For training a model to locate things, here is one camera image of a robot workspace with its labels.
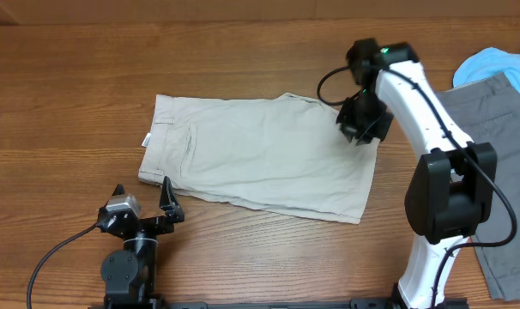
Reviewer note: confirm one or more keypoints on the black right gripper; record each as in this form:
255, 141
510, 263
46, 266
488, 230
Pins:
367, 134

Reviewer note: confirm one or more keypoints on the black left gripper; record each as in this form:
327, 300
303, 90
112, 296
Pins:
170, 205

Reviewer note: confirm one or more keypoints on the beige khaki shorts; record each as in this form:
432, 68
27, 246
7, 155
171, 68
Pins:
286, 155

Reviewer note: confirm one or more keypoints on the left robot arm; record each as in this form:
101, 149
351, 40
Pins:
130, 273

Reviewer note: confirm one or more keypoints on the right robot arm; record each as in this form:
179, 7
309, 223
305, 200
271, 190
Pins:
449, 195

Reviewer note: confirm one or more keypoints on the grey shorts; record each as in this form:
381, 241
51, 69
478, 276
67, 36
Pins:
489, 111

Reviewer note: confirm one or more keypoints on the light blue garment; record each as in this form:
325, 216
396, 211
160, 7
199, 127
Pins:
487, 63

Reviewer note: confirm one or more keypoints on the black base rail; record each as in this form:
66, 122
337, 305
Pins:
360, 303

